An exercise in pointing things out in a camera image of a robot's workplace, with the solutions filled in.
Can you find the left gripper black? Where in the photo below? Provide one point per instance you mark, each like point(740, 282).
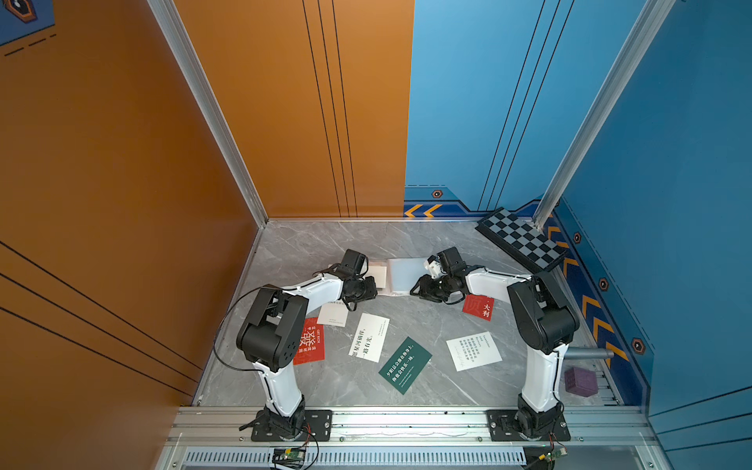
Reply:
point(371, 292)

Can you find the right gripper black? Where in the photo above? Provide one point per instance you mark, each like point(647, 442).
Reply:
point(425, 289)

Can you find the white card large chinese text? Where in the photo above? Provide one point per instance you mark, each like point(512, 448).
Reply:
point(370, 337)

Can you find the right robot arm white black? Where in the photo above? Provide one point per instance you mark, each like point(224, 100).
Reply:
point(545, 320)

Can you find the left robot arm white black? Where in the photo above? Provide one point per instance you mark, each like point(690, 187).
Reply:
point(270, 336)

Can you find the white card near left arm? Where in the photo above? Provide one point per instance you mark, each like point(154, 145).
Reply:
point(333, 314)

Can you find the red card right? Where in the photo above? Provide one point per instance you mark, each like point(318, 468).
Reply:
point(481, 307)

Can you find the red card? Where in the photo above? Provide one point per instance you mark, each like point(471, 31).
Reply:
point(312, 343)
point(481, 307)

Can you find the white card small text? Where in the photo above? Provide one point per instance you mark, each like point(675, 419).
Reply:
point(473, 351)

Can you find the red card left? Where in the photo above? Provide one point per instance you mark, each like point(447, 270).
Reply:
point(312, 343)

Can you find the black white checkerboard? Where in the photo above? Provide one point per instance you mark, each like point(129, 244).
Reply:
point(521, 241)

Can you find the dark green card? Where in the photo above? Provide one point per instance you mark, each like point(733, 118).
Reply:
point(405, 365)

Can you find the purple box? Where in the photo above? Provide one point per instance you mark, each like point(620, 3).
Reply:
point(581, 382)

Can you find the left circuit board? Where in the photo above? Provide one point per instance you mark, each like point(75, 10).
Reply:
point(288, 458)

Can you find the circuit board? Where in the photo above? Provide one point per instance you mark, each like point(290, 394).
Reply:
point(550, 458)
point(288, 458)

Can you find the right circuit board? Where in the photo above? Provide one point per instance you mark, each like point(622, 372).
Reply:
point(550, 458)

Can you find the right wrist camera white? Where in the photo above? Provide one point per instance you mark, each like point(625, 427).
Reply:
point(434, 267)

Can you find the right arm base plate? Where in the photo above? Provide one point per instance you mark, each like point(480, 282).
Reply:
point(512, 425)

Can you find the aluminium front rail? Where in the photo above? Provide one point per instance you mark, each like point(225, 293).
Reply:
point(412, 426)

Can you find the left aluminium corner post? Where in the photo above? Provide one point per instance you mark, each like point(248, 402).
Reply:
point(168, 18)

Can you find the aluminium corner post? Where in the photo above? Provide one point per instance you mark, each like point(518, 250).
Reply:
point(168, 18)
point(649, 22)

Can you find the right aluminium corner post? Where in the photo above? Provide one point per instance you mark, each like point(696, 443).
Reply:
point(649, 22)

